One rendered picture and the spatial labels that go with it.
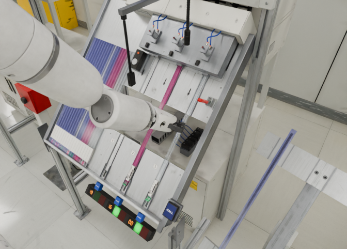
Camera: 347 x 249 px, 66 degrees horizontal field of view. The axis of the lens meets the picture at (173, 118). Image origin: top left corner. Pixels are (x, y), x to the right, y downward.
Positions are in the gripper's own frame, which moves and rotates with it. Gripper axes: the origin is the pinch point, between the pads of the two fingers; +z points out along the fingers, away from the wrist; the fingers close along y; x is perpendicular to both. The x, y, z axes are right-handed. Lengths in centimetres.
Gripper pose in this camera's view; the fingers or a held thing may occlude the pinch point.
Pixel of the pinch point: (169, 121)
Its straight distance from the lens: 84.0
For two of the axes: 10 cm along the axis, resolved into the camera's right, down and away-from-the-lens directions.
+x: -3.9, 9.1, 1.0
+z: 4.4, 1.0, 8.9
